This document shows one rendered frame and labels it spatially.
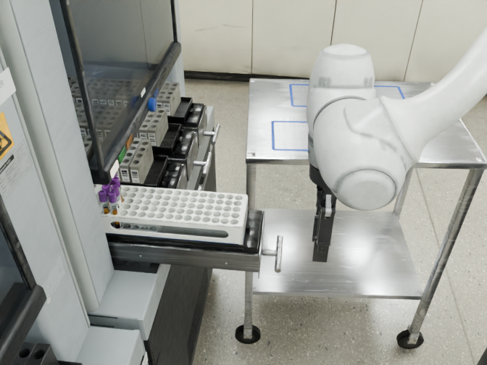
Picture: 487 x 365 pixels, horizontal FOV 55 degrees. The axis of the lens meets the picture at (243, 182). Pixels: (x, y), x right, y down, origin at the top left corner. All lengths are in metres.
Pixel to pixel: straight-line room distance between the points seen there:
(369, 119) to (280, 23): 2.57
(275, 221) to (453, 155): 0.75
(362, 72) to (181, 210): 0.45
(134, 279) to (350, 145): 0.58
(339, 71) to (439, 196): 1.86
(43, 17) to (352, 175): 0.46
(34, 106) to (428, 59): 2.91
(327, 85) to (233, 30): 2.51
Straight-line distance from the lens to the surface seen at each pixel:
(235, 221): 0.93
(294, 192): 2.37
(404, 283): 1.67
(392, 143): 0.62
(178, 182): 1.12
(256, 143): 1.23
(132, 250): 1.00
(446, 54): 3.38
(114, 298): 0.99
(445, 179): 2.66
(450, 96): 0.66
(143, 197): 1.00
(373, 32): 3.23
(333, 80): 0.73
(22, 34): 0.67
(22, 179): 0.67
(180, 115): 1.35
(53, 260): 0.77
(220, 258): 0.96
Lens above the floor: 1.49
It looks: 38 degrees down
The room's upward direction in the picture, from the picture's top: straight up
